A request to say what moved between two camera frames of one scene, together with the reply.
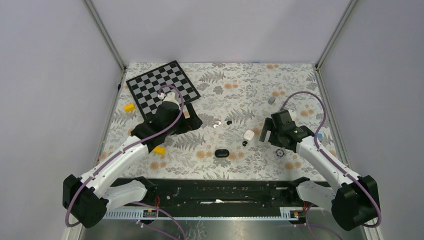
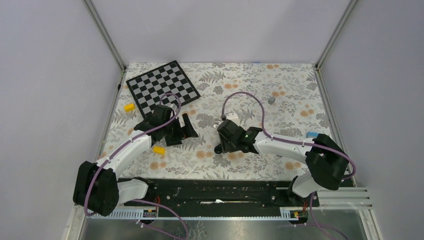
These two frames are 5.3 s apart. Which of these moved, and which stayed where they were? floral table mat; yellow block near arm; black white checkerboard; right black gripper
Moved: right black gripper
Stayed: black white checkerboard; yellow block near arm; floral table mat
